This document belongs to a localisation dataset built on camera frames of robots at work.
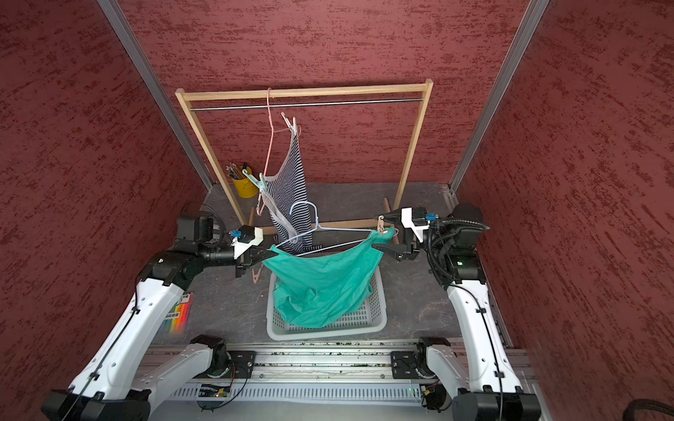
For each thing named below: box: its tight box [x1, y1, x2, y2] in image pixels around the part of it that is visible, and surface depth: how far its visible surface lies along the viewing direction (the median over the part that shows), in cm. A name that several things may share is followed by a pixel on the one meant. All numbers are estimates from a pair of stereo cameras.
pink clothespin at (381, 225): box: [377, 214, 389, 236], surface depth 63 cm
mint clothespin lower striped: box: [242, 168, 268, 193], surface depth 61 cm
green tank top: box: [263, 227, 396, 329], surface depth 75 cm
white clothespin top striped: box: [280, 111, 299, 142], surface depth 80 cm
